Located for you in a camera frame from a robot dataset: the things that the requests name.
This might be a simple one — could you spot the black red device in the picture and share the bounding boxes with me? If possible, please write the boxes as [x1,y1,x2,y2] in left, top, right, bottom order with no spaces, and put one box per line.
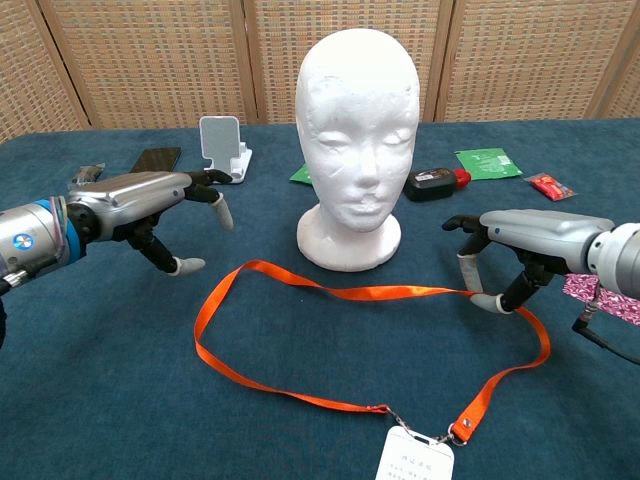
[403,167,473,203]

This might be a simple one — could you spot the woven folding screen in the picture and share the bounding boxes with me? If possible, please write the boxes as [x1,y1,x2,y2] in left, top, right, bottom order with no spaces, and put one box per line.
[0,0,640,146]

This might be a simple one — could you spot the magenta patterned packet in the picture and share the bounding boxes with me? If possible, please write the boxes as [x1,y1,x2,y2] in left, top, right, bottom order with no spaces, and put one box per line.
[562,273,640,327]

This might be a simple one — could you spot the black smartphone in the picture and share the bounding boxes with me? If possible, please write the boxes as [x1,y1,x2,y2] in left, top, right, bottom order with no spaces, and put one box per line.
[130,146,183,175]

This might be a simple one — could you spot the white phone stand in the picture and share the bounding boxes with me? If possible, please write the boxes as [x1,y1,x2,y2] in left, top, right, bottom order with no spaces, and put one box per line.
[198,115,254,186]

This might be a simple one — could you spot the blue carpet table cover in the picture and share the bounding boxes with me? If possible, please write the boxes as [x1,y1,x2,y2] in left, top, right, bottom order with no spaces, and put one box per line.
[0,117,640,480]

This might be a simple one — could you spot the white foam mannequin head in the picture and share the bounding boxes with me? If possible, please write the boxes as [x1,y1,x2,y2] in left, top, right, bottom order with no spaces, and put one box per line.
[294,27,422,274]

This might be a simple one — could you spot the white ID badge card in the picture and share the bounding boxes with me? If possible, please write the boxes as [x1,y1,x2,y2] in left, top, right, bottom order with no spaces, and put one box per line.
[374,424,456,480]

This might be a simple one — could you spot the red snack packet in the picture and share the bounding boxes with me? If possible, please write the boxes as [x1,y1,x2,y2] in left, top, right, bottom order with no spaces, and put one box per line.
[524,172,577,203]

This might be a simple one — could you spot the green sachet with white print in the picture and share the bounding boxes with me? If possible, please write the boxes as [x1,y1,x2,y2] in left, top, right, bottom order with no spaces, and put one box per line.
[453,147,524,182]

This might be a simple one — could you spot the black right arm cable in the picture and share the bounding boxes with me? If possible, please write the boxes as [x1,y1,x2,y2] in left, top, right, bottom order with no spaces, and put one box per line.
[572,287,640,365]

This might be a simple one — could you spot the orange lanyard strap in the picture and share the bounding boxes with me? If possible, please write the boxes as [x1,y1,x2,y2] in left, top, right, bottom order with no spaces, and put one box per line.
[193,258,552,446]

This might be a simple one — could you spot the small clear packet dark contents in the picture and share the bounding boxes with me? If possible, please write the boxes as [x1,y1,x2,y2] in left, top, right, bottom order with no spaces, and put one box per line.
[69,163,107,189]

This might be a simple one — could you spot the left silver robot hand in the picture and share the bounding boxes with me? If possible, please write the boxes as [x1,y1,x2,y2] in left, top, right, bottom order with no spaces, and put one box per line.
[66,168,235,277]

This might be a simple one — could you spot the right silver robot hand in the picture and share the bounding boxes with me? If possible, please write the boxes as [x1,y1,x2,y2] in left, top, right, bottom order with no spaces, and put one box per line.
[441,208,616,315]

